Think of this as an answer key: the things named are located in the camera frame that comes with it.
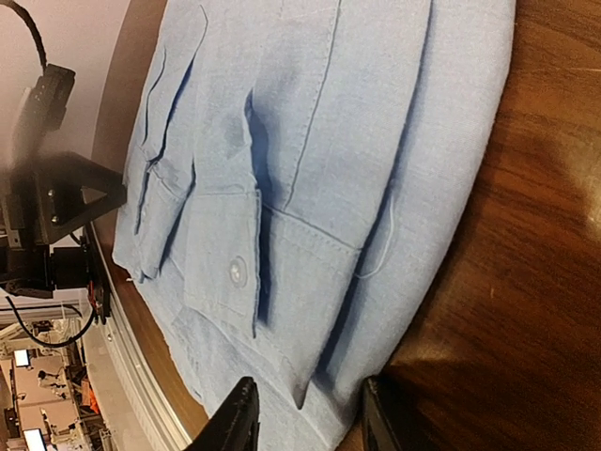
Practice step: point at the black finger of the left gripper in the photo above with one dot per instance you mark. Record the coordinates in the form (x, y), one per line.
(72, 191)

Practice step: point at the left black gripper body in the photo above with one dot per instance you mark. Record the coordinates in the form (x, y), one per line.
(24, 255)

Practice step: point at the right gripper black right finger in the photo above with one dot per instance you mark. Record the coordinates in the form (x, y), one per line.
(380, 398)

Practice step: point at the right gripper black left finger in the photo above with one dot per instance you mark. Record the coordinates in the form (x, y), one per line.
(235, 425)

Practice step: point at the light blue long sleeve shirt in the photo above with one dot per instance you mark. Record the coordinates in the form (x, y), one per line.
(296, 173)

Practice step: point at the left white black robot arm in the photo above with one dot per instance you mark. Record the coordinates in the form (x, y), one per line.
(68, 266)

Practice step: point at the front aluminium rail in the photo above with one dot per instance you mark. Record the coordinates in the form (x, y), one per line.
(134, 407)

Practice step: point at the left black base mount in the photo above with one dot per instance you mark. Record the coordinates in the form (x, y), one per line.
(94, 282)

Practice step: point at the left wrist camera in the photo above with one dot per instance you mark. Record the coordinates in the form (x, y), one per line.
(46, 104)

